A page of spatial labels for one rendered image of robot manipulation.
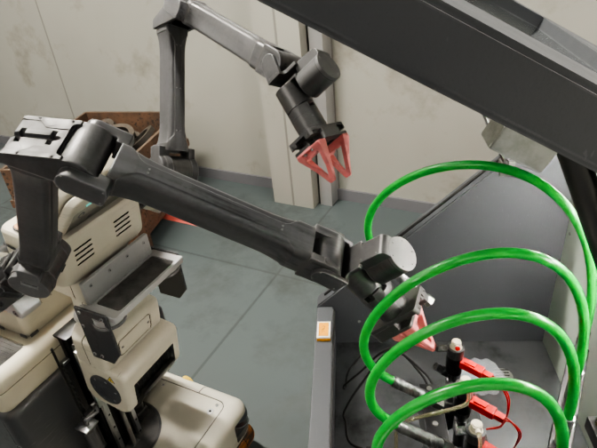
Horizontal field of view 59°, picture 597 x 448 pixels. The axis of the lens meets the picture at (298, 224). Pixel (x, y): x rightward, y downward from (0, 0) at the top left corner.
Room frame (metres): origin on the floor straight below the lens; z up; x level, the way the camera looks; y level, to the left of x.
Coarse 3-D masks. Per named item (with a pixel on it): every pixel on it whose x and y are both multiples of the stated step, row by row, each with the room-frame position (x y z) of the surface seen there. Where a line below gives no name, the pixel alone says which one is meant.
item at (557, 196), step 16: (464, 160) 0.71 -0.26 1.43; (480, 160) 0.70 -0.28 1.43; (416, 176) 0.75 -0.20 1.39; (528, 176) 0.66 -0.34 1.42; (384, 192) 0.78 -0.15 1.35; (560, 192) 0.64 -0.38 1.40; (368, 224) 0.79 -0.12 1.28; (576, 224) 0.62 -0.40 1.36; (368, 240) 0.79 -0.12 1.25; (592, 272) 0.60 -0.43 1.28; (592, 288) 0.59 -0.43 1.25; (592, 304) 0.59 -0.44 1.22; (592, 320) 0.59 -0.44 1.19
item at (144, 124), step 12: (84, 120) 3.59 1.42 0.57; (108, 120) 3.37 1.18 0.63; (120, 120) 3.56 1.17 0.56; (132, 120) 3.53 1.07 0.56; (144, 120) 3.51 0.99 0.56; (156, 120) 3.48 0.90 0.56; (132, 132) 3.15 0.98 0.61; (144, 132) 3.23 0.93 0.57; (156, 132) 3.09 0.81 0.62; (144, 144) 2.93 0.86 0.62; (12, 192) 2.76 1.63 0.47; (12, 204) 2.77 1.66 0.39; (144, 216) 2.71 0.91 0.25; (156, 216) 2.84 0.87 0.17; (144, 228) 2.68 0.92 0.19; (132, 240) 2.57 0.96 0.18
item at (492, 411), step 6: (474, 396) 0.54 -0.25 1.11; (474, 402) 0.53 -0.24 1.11; (480, 402) 0.52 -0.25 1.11; (474, 408) 0.52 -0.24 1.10; (480, 408) 0.52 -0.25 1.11; (486, 408) 0.51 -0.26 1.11; (492, 408) 0.51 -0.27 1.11; (486, 414) 0.51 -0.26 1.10; (492, 414) 0.50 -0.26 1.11; (498, 414) 0.50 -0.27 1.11; (504, 414) 0.50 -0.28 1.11; (498, 420) 0.50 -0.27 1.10; (504, 420) 0.49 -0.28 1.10
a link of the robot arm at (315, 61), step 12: (264, 60) 1.02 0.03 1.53; (276, 60) 1.00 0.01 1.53; (300, 60) 0.98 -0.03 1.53; (312, 60) 0.94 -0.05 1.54; (324, 60) 0.95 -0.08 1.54; (264, 72) 1.01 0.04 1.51; (276, 72) 0.98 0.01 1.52; (288, 72) 0.98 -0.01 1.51; (300, 72) 0.95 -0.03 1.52; (312, 72) 0.93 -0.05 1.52; (324, 72) 0.92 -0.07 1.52; (336, 72) 0.94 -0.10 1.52; (276, 84) 0.99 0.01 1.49; (300, 84) 0.94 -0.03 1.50; (312, 84) 0.93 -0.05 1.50; (324, 84) 0.93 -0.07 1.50; (312, 96) 0.94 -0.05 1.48
